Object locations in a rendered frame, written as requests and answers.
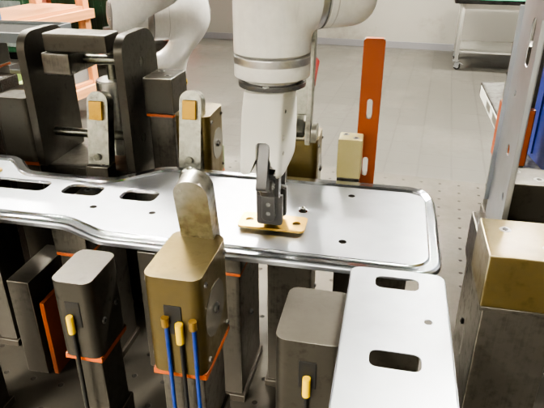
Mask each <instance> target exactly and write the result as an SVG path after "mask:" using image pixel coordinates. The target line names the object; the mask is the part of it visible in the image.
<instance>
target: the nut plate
mask: <svg viewBox="0 0 544 408"><path fill-rule="evenodd" d="M247 219H253V220H251V221H248V220H247ZM296 223H298V224H299V225H298V226H296V225H293V224H296ZM307 223H308V219H307V218H305V217H298V216H289V215H284V216H283V223H282V225H280V226H279V225H271V224H263V223H258V222H257V212H244V213H243V214H242V216H241V218H240V220H239V222H238V227H245V228H252V229H261V230H268V231H277V232H291V233H304V231H305V228H306V226H307Z"/></svg>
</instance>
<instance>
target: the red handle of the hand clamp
mask: <svg viewBox="0 0 544 408"><path fill-rule="evenodd" d="M319 63H320V61H319V59H318V58H316V73H315V85H316V80H317V72H318V67H319ZM305 123H306V116H305V115H297V116H296V137H297V138H303V137H304V135H305Z"/></svg>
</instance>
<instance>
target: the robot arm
mask: <svg viewBox="0 0 544 408"><path fill-rule="evenodd" d="M376 3H377V0H232V18H233V46H234V75H235V76H236V77H237V78H238V79H239V86H240V87H241V88H243V89H244V98H243V105H242V117H241V140H240V172H241V174H242V175H243V176H247V175H249V174H250V172H251V171H252V170H253V168H254V166H255V165H256V191H257V222H258V223H263V224H271V225H279V226H280V225H282V223H283V216H284V215H286V213H287V185H285V184H286V183H287V166H288V164H289V163H290V161H291V158H292V156H293V154H294V151H295V138H296V97H297V93H296V91H297V90H299V89H301V88H304V87H305V86H306V78H308V77H309V76H310V70H311V47H312V34H313V33H314V31H315V30H317V29H325V28H345V27H350V26H355V25H357V24H359V23H362V22H363V21H365V20H366V19H368V18H369V17H370V15H371V14H372V13H373V11H374V9H375V7H376ZM106 5H107V6H106V15H107V22H108V25H109V27H110V29H111V30H116V31H118V34H120V33H122V32H125V31H128V30H130V29H133V28H147V29H149V30H150V32H151V34H152V36H153V37H154V40H169V41H168V43H167V45H166V46H165V47H164V48H163V49H161V50H160V51H159V52H158V53H156V54H157V63H158V69H176V70H185V73H186V66H187V62H188V60H189V56H190V54H191V53H192V52H193V50H194V49H195V47H196V46H197V45H198V43H199V42H200V40H201V39H202V38H203V37H204V35H205V33H206V31H207V29H208V27H209V24H210V5H209V1H208V0H108V1H107V3H106Z"/></svg>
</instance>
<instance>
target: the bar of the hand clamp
mask: <svg viewBox="0 0 544 408"><path fill-rule="evenodd" d="M316 58H317V30H315V31H314V33H313V34H312V47H311V70H310V76H309V77H308V78H306V86H305V87H304V88H301V89H299V90H297V91H296V93H297V97H296V115H305V116H306V123H305V139H304V145H306V146H309V145H310V136H311V126H312V118H313V103H314V88H315V73H316Z"/></svg>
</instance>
